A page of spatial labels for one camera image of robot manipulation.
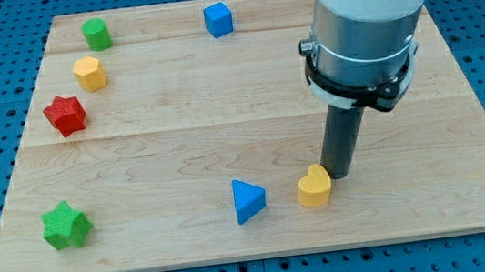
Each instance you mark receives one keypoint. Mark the yellow heart block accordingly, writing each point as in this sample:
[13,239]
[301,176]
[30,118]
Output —
[314,188]

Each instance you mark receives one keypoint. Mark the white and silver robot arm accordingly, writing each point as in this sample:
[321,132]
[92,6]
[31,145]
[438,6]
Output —
[361,53]

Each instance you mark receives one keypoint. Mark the blue triangle block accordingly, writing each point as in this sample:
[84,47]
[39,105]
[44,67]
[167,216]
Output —
[249,200]

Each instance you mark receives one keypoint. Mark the light wooden board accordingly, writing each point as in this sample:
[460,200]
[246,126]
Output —
[183,114]

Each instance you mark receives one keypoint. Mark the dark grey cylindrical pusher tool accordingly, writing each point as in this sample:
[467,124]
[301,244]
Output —
[339,140]

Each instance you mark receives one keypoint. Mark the blue cube block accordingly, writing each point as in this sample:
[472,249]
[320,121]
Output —
[218,19]

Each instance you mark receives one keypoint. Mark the yellow hexagon block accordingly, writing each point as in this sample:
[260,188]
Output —
[90,73]

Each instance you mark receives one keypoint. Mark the red star block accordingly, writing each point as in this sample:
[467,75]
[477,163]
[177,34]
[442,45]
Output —
[66,114]

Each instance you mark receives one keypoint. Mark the green cylinder block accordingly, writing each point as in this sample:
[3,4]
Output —
[96,34]

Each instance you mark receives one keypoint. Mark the green star block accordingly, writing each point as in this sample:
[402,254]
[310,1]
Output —
[65,226]

